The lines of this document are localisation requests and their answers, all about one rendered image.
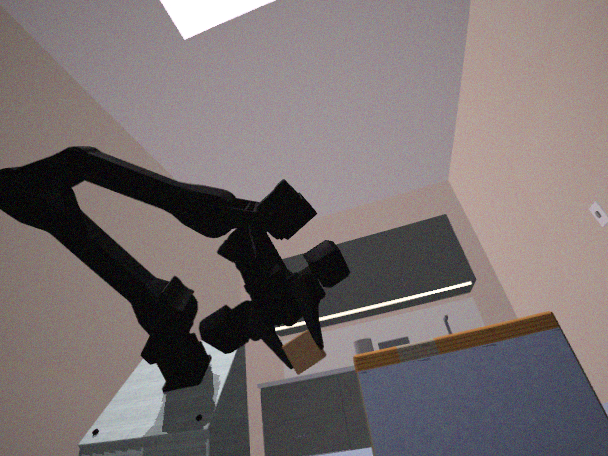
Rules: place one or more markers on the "brown block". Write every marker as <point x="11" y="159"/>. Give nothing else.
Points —
<point x="303" y="352"/>

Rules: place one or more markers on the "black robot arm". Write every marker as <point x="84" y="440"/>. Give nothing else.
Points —
<point x="40" y="195"/>

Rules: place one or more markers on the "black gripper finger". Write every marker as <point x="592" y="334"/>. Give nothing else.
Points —
<point x="256" y="327"/>
<point x="308" y="293"/>

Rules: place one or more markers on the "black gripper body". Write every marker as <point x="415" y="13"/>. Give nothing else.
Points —
<point x="267" y="280"/>

